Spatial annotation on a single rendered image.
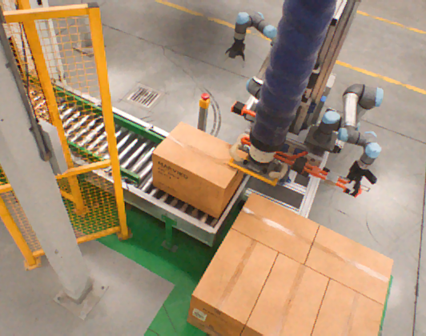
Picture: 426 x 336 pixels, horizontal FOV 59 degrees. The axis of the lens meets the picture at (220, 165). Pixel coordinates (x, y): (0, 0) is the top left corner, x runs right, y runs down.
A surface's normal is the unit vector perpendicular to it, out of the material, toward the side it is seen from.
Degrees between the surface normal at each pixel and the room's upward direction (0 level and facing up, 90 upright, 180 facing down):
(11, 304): 0
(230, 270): 0
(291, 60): 80
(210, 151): 0
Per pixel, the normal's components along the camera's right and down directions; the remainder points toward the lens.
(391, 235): 0.12, -0.64
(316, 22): 0.22, 0.54
